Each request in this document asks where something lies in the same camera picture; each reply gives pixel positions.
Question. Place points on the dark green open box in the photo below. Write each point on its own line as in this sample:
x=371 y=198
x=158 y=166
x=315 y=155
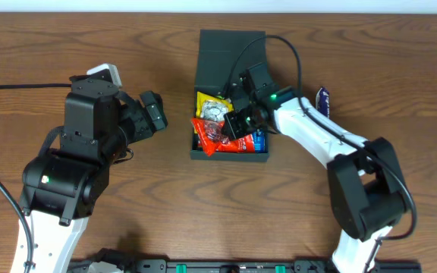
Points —
x=223 y=54

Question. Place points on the yellow Hacks candy bag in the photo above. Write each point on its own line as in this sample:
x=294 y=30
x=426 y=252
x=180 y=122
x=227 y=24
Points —
x=211 y=108

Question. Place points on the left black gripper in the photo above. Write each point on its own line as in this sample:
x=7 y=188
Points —
x=143 y=119

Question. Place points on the black mounting rail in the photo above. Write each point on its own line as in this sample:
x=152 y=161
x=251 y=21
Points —
x=109 y=260

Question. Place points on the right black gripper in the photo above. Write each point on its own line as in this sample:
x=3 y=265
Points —
x=237 y=123

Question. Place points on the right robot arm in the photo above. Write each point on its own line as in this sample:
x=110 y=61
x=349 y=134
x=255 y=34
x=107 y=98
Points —
x=368 y=193

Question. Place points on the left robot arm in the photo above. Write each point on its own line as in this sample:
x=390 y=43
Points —
x=72 y=169

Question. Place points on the dark purple chocolate bar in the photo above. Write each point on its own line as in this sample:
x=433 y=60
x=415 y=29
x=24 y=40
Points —
x=322 y=102

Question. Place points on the red Hacks candy bag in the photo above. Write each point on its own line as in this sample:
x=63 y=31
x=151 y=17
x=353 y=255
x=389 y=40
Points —
x=212 y=140

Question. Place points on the blue cookie pack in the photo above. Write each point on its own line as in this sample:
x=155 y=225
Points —
x=259 y=141

